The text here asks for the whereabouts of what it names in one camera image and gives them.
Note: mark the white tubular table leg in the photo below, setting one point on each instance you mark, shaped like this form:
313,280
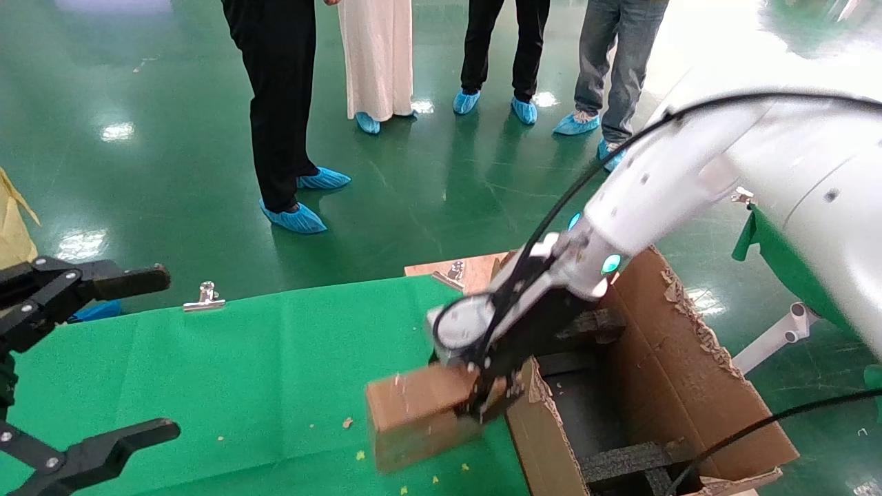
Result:
778,337

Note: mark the person in black trousers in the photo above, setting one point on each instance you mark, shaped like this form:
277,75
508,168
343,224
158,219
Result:
503,48
275,103

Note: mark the black foam block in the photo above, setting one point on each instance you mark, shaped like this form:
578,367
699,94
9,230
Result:
627,461
599,325

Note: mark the wooden base board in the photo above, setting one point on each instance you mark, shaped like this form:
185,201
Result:
468,270

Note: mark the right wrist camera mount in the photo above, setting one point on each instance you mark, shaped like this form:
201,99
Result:
458,331

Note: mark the silver binder clip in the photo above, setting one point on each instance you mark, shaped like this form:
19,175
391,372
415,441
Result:
204,297
449,275
744,198

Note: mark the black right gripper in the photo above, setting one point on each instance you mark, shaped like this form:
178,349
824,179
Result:
530,324

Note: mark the person in grey jeans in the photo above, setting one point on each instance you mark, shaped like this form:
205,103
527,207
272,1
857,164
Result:
620,62

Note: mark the small brown cardboard box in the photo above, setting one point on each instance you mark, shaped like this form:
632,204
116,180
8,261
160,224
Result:
413,406

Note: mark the large open cardboard carton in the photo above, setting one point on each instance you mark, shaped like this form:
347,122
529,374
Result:
689,386

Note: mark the green table cloth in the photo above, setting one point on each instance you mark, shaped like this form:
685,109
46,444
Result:
275,379

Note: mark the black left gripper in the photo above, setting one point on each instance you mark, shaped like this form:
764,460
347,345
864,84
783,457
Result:
7,382

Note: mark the person in white robe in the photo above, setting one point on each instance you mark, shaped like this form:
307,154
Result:
375,62

